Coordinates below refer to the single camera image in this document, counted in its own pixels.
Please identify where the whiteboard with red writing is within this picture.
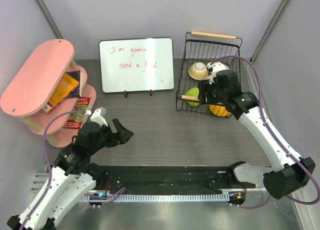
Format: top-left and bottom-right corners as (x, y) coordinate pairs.
(98, 37), (175, 93)

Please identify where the yellow dotted white bowl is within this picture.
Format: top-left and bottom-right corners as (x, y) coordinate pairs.
(188, 62), (208, 80)

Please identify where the white slotted cable duct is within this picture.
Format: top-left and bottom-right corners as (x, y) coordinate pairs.
(79, 194), (230, 202)

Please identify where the dark purple book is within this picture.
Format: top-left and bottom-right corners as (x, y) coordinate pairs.
(65, 70), (83, 100)

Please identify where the pink three-tier shelf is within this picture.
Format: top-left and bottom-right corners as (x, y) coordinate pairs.
(0, 39), (97, 148)

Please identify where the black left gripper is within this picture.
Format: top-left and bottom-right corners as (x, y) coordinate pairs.
(89, 118), (133, 154)

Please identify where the orange yellow ribbed bowl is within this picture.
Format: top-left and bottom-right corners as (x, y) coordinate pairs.
(209, 105), (232, 118)

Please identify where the red storey house book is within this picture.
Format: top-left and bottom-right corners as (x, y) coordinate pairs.
(63, 97), (91, 130)

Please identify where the black wire dish rack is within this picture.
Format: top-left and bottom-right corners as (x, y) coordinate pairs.
(176, 38), (241, 118)

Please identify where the yellow orange book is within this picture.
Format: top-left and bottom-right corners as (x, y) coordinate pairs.
(42, 73), (80, 114)

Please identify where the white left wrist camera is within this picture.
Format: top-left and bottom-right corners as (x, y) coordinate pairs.
(84, 107), (108, 126)

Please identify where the green square bowl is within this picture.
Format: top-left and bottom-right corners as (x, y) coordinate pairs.
(186, 87), (199, 107)

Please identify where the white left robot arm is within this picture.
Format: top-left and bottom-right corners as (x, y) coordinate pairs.
(7, 119), (134, 230)

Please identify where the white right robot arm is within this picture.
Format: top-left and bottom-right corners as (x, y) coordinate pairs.
(198, 70), (316, 199)

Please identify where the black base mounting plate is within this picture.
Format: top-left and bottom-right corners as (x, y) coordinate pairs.
(94, 166), (256, 195)

